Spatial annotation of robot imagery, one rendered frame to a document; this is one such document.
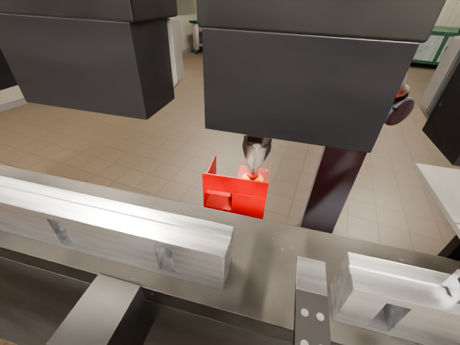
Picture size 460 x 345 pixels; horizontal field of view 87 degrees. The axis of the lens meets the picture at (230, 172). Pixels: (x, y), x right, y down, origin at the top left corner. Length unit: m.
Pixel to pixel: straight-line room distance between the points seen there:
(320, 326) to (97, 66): 0.33
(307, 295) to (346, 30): 0.26
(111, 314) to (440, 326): 0.46
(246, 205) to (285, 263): 0.33
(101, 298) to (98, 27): 0.38
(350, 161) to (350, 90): 1.09
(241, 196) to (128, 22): 0.60
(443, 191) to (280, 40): 0.46
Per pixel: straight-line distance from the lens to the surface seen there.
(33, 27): 0.29
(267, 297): 0.45
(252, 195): 0.74
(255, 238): 0.51
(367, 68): 0.20
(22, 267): 0.68
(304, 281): 0.32
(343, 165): 1.29
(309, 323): 0.30
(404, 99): 1.10
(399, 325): 0.46
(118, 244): 0.46
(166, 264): 0.47
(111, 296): 0.47
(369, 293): 0.39
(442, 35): 7.79
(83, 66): 0.27
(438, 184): 0.60
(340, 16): 0.19
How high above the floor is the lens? 1.27
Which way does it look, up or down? 37 degrees down
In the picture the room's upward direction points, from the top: 2 degrees clockwise
